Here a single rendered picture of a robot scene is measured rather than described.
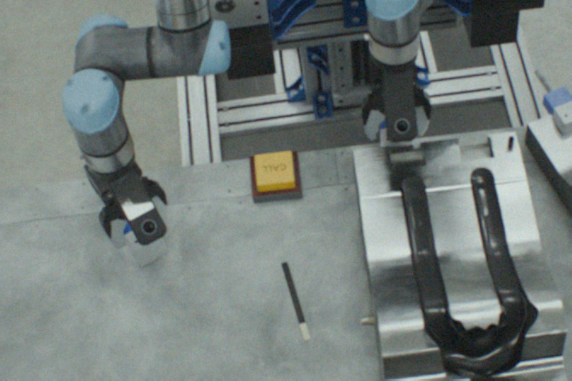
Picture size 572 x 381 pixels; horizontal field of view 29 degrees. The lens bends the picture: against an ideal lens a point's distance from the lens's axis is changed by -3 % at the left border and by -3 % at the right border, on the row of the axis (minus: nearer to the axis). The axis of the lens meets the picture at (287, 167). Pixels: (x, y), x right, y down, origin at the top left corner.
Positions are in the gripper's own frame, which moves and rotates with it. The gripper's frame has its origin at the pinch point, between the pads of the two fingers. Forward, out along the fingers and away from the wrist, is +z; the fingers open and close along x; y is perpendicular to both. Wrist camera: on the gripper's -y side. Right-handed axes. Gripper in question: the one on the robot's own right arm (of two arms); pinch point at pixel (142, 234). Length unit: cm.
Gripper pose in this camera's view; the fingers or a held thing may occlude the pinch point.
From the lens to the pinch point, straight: 180.3
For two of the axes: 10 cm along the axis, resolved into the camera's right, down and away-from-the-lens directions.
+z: 0.8, 5.5, 8.3
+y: -5.5, -6.7, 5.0
